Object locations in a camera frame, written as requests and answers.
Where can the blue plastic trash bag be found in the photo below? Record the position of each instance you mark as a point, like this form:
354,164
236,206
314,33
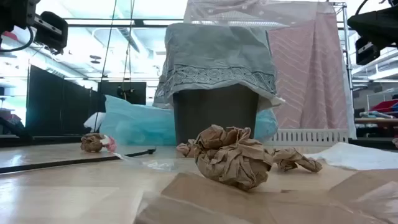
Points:
133,124

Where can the metal wheeled rack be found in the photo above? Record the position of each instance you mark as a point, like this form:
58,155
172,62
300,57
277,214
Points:
346,46

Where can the paper with pink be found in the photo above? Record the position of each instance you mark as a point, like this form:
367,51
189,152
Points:
93,142

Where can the black partition panel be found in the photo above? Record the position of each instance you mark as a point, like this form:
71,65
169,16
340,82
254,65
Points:
56,102

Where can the red cloth pile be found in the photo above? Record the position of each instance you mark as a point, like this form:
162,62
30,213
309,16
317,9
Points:
385,105

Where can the black monitor screen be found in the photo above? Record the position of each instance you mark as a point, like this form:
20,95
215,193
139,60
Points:
136,91

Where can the brown paper ball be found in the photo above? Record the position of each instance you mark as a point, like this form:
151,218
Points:
233,158
186,148
295,160

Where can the white paper sheet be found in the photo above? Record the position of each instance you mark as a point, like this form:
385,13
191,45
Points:
357,157

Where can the grey patterned trash bag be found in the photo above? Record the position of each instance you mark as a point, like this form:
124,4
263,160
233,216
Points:
214,53

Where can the long black zip tie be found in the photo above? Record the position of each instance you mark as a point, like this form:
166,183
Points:
62,163

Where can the pink chevron cloth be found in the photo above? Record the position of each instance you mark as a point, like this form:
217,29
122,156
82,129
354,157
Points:
308,77

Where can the pink quilted hanging blanket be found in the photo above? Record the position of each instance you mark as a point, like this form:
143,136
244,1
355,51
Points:
236,12

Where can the clear plastic wrapper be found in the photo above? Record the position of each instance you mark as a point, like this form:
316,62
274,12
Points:
155,163

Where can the wooden background table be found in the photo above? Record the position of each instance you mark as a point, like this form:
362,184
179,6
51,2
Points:
376,121

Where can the dark grey trash bin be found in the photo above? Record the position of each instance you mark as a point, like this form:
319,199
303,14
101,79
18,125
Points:
214,115

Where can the brown cardboard piece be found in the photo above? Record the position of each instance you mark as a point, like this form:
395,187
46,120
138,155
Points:
248,205

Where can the white hanging cloth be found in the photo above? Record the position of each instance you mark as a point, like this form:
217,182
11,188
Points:
93,121

